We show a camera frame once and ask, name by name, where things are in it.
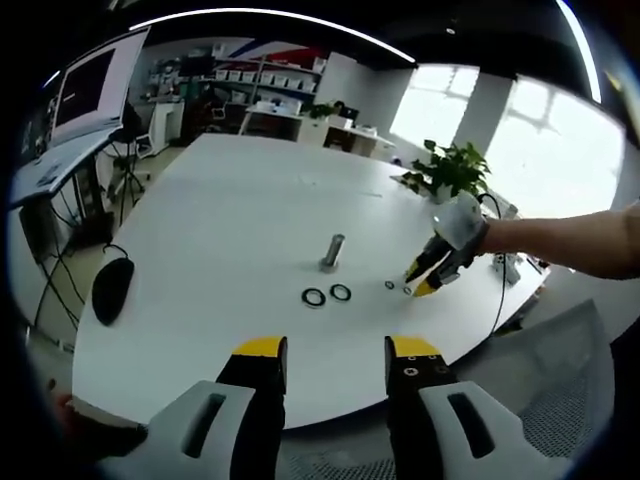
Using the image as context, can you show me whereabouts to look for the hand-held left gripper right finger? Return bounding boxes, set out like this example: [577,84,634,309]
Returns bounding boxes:
[383,335,576,480]

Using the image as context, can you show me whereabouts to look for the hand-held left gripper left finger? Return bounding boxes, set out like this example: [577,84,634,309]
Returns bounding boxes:
[94,335,289,480]

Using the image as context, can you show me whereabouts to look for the large silver threaded stud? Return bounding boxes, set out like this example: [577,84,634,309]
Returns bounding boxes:
[319,233,347,274]

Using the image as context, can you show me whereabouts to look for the potted green plant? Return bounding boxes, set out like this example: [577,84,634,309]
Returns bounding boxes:
[402,139,494,204]

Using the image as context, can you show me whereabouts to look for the small white device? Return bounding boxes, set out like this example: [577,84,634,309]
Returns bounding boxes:
[492,252,519,286]

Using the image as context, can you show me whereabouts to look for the large bright window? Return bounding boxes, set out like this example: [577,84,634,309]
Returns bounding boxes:
[389,64,629,221]

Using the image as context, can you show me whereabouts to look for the white and brown desk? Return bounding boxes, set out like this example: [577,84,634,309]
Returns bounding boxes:
[324,124,396,161]

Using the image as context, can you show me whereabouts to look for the grey mesh chair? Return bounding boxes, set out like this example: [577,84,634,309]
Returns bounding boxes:
[279,298,616,480]

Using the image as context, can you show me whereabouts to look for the long ceiling light strip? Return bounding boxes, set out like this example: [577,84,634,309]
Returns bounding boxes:
[127,7,417,64]

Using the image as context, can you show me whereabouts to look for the black computer mouse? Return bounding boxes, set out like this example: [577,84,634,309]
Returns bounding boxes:
[92,258,136,327]

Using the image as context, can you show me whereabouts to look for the curved ceiling light strip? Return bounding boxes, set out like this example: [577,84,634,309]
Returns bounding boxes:
[557,0,604,104]

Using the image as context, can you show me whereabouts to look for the white background desk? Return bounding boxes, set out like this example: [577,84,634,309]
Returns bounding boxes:
[239,102,326,144]

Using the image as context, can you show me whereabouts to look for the shelf with white bins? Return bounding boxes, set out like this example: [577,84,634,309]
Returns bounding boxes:
[212,42,324,96]

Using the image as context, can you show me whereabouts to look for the black tripod stand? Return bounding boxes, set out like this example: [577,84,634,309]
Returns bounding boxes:
[107,142,146,201]

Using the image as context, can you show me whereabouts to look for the white cabinet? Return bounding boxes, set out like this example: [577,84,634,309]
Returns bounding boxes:
[149,102,184,151]

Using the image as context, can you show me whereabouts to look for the grey standing desk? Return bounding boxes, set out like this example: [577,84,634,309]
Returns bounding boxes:
[8,127,126,251]

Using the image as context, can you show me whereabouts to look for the black background monitor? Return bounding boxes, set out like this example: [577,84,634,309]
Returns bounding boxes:
[179,57,216,76]

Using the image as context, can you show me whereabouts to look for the open silver laptop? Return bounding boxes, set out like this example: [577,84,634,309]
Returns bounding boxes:
[9,25,151,201]

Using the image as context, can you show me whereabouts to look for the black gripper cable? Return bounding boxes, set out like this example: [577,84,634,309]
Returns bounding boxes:
[474,192,519,337]

